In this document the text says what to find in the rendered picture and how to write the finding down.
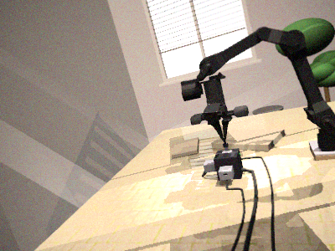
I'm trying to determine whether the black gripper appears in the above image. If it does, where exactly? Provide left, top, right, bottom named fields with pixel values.
left=190, top=93, right=249, bottom=141

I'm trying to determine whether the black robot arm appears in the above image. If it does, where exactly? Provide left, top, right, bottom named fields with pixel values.
left=181, top=26, right=335, bottom=151

